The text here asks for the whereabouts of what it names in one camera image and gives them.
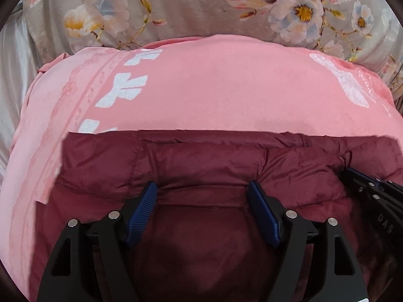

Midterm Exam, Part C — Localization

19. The pink printed blanket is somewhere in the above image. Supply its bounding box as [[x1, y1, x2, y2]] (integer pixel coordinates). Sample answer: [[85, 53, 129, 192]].
[[0, 34, 398, 302]]

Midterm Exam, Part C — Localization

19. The white satin curtain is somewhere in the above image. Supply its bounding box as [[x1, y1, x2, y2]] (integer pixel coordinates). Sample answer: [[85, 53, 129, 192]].
[[0, 16, 41, 170]]

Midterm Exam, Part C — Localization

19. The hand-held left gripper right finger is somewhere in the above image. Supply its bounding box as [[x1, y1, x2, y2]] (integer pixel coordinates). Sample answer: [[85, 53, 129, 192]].
[[246, 180, 369, 302]]

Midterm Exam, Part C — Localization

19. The grey floral quilt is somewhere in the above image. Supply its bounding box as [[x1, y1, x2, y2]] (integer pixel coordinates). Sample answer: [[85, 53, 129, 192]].
[[23, 0, 403, 101]]

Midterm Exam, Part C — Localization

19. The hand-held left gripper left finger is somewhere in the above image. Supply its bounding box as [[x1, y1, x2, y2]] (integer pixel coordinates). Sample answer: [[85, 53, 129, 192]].
[[37, 180, 157, 302]]

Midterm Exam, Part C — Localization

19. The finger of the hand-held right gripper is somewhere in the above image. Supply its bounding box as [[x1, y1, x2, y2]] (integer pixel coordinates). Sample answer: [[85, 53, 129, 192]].
[[342, 167, 403, 206]]

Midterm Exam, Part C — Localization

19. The maroon puffer jacket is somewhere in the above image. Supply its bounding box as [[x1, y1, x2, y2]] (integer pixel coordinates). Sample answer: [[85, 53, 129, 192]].
[[30, 129, 403, 302]]

